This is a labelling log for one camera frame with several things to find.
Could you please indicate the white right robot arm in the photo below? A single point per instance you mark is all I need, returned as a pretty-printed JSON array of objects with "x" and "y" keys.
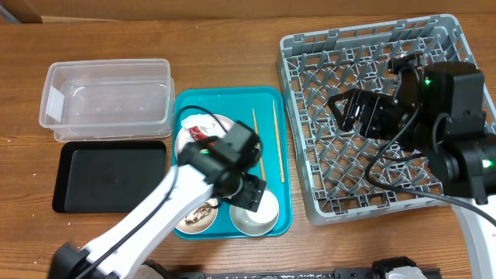
[{"x": 436, "y": 112}]

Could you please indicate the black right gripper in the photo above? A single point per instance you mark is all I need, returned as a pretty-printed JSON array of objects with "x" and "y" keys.
[{"x": 364, "y": 112}]

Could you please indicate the clear plastic waste bin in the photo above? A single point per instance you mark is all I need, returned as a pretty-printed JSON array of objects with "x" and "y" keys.
[{"x": 108, "y": 99}]

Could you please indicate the brown food scrap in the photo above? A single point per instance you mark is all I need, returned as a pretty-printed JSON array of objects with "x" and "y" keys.
[{"x": 198, "y": 215}]

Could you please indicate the right wooden chopstick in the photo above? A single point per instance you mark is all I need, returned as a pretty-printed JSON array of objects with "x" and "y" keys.
[{"x": 277, "y": 135}]

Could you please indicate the teal plastic serving tray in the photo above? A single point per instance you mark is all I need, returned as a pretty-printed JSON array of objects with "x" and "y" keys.
[{"x": 252, "y": 106}]

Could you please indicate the grey plastic dishwasher rack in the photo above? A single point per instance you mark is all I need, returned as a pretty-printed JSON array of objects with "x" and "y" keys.
[{"x": 315, "y": 66}]

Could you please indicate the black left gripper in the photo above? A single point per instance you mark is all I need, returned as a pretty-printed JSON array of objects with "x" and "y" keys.
[{"x": 251, "y": 193}]

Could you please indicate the small pink bowl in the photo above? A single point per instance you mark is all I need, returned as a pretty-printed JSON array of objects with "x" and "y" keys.
[{"x": 203, "y": 224}]

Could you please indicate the black rectangular waste tray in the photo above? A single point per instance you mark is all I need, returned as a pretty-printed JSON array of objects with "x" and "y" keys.
[{"x": 107, "y": 177}]

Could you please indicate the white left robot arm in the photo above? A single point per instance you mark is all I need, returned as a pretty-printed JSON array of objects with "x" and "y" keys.
[{"x": 209, "y": 168}]

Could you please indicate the red foil snack wrapper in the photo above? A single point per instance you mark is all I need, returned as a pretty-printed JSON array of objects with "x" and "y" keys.
[{"x": 197, "y": 134}]

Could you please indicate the black rail at table edge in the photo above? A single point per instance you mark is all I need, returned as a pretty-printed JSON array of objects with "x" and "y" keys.
[{"x": 395, "y": 267}]

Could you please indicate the large white plate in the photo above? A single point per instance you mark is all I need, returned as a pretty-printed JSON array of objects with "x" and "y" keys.
[{"x": 183, "y": 136}]

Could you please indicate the grey ceramic bowl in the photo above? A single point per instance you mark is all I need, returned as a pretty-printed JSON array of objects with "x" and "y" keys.
[{"x": 259, "y": 222}]

